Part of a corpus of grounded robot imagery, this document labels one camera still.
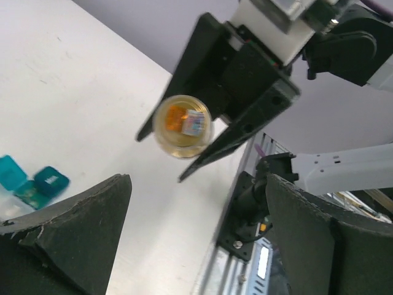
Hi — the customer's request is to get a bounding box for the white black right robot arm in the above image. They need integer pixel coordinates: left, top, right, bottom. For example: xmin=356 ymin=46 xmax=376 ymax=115
xmin=124 ymin=62 xmax=392 ymax=241

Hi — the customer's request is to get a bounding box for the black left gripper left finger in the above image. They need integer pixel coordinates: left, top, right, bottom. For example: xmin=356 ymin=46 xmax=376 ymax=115
xmin=1 ymin=174 xmax=132 ymax=294

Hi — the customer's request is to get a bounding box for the teal Mon pill box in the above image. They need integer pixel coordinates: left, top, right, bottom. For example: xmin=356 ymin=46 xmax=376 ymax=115
xmin=33 ymin=166 xmax=70 ymax=198

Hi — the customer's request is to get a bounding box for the aluminium mounting rail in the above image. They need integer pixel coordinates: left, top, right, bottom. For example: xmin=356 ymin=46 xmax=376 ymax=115
xmin=191 ymin=131 xmax=286 ymax=294

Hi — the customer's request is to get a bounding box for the teal Wed pill box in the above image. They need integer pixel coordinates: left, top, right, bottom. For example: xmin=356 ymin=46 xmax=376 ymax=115
xmin=1 ymin=155 xmax=50 ymax=210

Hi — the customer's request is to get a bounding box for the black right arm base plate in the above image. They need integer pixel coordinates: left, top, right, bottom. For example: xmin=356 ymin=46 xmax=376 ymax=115
xmin=216 ymin=171 xmax=269 ymax=262

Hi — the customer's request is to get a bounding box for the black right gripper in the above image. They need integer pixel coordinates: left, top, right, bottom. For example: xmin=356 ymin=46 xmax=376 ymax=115
xmin=136 ymin=12 xmax=302 ymax=184

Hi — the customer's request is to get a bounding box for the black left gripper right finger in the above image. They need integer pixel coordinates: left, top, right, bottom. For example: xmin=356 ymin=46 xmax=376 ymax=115
xmin=266 ymin=175 xmax=392 ymax=294

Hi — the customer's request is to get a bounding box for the clear Wed pill box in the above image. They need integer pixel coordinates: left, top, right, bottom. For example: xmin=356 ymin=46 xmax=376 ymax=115
xmin=0 ymin=187 xmax=34 ymax=221

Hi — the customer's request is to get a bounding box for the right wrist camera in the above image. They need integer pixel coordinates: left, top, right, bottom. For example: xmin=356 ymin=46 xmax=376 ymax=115
xmin=232 ymin=0 xmax=338 ymax=62

